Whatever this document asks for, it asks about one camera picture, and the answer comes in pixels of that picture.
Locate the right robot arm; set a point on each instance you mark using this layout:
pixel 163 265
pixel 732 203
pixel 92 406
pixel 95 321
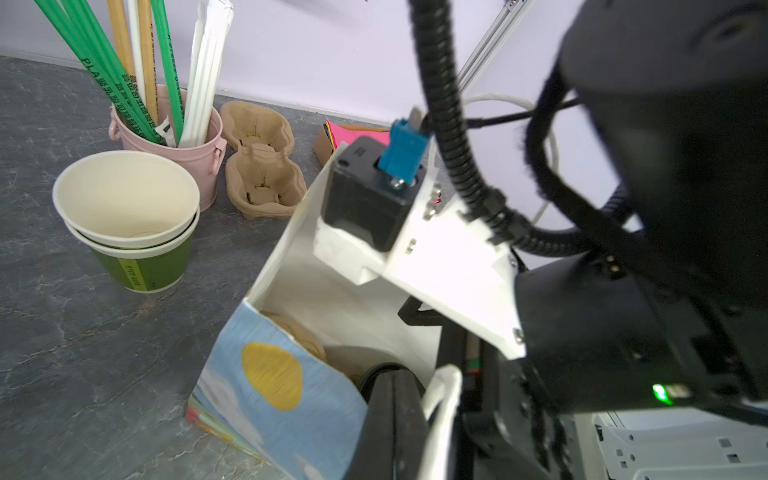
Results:
pixel 650 136

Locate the cardboard napkin box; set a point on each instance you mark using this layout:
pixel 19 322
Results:
pixel 322 147

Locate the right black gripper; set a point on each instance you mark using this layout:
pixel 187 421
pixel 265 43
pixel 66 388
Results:
pixel 601 338

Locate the white wrapped straws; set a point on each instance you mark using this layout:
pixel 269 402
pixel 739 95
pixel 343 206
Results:
pixel 211 29

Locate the pink utensil holder cup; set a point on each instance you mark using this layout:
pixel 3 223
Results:
pixel 202 162

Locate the pink napkin stack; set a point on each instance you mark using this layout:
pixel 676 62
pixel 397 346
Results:
pixel 348 134

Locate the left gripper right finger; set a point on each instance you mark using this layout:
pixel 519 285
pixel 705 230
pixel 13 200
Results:
pixel 410 426

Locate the green stirrer sticks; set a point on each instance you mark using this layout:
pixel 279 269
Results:
pixel 135 67

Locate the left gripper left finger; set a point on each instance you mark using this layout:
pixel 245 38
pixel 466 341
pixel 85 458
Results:
pixel 373 456

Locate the single cardboard cup carrier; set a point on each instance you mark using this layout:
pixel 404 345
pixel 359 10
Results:
pixel 299 333

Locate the stack of green paper cups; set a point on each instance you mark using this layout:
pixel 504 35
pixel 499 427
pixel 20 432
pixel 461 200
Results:
pixel 135 211

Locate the painted paper gift bag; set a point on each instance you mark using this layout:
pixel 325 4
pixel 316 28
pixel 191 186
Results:
pixel 379 271

